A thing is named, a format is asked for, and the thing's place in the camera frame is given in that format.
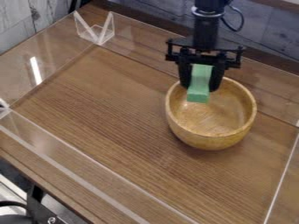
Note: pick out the black table frame bracket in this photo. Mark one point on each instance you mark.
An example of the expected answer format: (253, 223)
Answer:
(46, 210)

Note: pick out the clear acrylic tray wall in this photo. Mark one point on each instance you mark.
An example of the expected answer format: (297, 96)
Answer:
(82, 130)

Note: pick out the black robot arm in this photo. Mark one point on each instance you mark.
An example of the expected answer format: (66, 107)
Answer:
(203, 48)

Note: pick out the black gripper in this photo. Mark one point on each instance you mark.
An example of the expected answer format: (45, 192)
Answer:
(223, 56)

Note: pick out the green rectangular block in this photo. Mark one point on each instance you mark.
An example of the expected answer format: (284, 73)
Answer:
(197, 91)

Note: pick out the wooden bowl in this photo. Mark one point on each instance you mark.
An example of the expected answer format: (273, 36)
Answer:
(211, 126)

